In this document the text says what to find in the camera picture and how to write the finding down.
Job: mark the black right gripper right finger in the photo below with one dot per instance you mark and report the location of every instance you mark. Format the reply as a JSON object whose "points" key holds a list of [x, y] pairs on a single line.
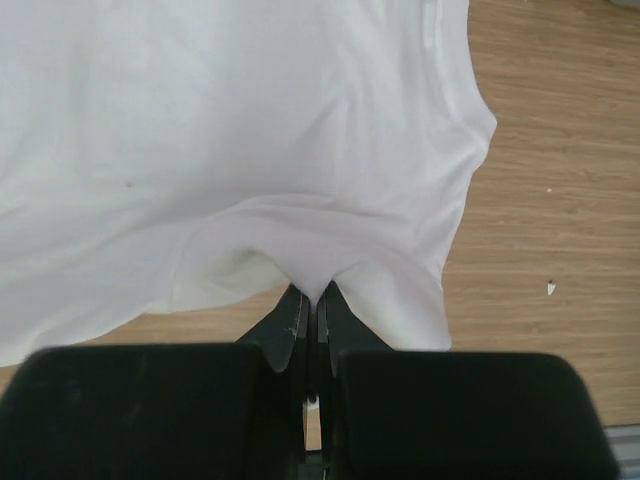
{"points": [[394, 414]]}

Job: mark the aluminium frame rail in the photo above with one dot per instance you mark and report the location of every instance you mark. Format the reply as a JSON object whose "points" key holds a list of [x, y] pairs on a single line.
{"points": [[625, 443]]}

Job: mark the white t-shirt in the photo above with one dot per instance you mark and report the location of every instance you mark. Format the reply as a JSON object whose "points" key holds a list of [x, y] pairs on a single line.
{"points": [[168, 156]]}

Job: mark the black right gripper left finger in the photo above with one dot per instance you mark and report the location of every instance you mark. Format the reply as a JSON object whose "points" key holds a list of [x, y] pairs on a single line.
{"points": [[162, 411]]}

